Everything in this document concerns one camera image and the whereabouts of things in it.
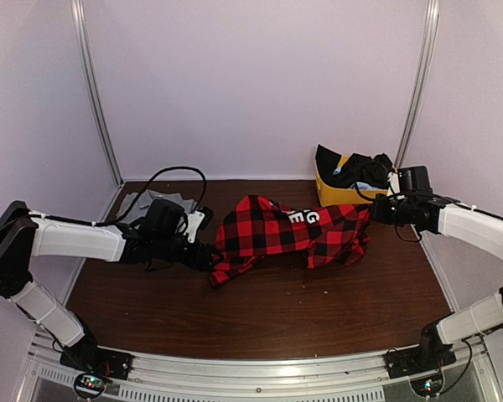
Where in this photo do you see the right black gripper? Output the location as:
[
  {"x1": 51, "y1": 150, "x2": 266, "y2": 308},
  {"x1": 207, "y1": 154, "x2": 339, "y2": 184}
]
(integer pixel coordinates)
[{"x1": 370, "y1": 193, "x2": 415, "y2": 226}]

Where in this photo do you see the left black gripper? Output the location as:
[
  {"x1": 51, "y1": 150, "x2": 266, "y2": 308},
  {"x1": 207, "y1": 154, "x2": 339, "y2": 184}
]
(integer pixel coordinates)
[{"x1": 153, "y1": 234, "x2": 224, "y2": 272}]

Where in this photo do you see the red black plaid shirt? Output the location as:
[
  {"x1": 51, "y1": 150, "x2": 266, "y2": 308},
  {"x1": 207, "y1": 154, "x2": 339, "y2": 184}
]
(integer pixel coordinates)
[{"x1": 210, "y1": 195, "x2": 370, "y2": 287}]

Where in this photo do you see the yellow plastic bin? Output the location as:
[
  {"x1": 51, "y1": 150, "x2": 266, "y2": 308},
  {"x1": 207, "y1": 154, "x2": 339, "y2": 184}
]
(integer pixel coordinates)
[{"x1": 315, "y1": 154, "x2": 388, "y2": 207}]

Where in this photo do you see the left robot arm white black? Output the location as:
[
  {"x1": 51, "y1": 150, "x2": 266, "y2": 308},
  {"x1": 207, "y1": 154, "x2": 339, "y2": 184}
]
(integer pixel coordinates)
[{"x1": 0, "y1": 199, "x2": 221, "y2": 372}]

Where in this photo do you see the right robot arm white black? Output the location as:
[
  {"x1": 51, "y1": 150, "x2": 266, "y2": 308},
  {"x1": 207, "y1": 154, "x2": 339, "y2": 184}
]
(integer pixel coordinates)
[{"x1": 369, "y1": 167, "x2": 503, "y2": 370}]

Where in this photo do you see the light blue garment in bin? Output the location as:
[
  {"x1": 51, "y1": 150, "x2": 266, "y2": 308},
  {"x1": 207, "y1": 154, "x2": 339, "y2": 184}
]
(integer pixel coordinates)
[{"x1": 332, "y1": 167, "x2": 388, "y2": 191}]

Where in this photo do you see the black garment in bin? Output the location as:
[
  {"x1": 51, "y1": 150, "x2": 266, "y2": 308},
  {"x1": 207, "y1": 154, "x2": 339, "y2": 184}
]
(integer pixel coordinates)
[{"x1": 315, "y1": 145, "x2": 396, "y2": 189}]

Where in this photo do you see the folded grey shirt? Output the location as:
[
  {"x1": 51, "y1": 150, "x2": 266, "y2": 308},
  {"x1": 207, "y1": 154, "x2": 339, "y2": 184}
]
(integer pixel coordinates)
[{"x1": 116, "y1": 189, "x2": 200, "y2": 223}]

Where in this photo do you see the right black cable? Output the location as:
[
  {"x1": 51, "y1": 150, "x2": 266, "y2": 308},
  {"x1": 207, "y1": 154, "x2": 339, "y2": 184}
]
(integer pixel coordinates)
[{"x1": 392, "y1": 217, "x2": 424, "y2": 244}]

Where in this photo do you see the black cable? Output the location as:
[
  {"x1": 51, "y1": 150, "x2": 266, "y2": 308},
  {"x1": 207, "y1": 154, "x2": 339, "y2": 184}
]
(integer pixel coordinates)
[
  {"x1": 392, "y1": 217, "x2": 424, "y2": 244},
  {"x1": 142, "y1": 166, "x2": 207, "y2": 219}
]

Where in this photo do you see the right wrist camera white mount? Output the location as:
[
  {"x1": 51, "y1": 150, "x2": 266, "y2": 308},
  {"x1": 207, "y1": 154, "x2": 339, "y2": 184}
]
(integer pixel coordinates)
[{"x1": 386, "y1": 172, "x2": 402, "y2": 196}]

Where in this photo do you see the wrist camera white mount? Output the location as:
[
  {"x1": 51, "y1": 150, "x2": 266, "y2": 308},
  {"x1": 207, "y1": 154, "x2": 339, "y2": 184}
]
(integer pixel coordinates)
[
  {"x1": 184, "y1": 207, "x2": 214, "y2": 243},
  {"x1": 386, "y1": 172, "x2": 402, "y2": 196}
]

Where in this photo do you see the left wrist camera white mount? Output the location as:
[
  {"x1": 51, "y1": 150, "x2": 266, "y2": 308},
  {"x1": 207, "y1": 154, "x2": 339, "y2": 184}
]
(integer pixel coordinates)
[{"x1": 184, "y1": 207, "x2": 214, "y2": 243}]

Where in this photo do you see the left black cable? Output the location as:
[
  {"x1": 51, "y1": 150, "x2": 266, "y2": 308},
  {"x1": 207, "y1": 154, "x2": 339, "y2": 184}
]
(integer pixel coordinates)
[{"x1": 142, "y1": 166, "x2": 207, "y2": 219}]

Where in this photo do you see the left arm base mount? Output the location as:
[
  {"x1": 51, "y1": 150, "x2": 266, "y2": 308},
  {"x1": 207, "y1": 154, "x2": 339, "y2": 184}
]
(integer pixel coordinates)
[{"x1": 60, "y1": 348, "x2": 132, "y2": 399}]

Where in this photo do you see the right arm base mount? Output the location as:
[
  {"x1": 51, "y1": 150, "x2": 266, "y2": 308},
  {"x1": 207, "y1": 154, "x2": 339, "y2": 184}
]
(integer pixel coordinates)
[{"x1": 383, "y1": 346, "x2": 456, "y2": 399}]

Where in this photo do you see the front aluminium rail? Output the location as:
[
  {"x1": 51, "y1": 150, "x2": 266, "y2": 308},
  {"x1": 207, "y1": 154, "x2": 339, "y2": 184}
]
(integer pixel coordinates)
[{"x1": 13, "y1": 331, "x2": 503, "y2": 401}]

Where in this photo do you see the right aluminium frame post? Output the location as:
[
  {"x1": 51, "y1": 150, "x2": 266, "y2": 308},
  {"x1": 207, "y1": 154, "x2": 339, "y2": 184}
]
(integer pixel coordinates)
[{"x1": 395, "y1": 0, "x2": 440, "y2": 168}]

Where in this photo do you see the aluminium frame post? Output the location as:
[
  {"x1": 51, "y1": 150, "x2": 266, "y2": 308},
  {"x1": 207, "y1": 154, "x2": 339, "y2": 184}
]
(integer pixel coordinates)
[
  {"x1": 395, "y1": 0, "x2": 440, "y2": 168},
  {"x1": 70, "y1": 0, "x2": 124, "y2": 187}
]

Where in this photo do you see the left aluminium frame post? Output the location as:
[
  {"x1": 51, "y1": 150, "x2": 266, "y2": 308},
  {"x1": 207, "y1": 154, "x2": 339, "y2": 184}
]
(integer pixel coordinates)
[{"x1": 70, "y1": 0, "x2": 124, "y2": 187}]

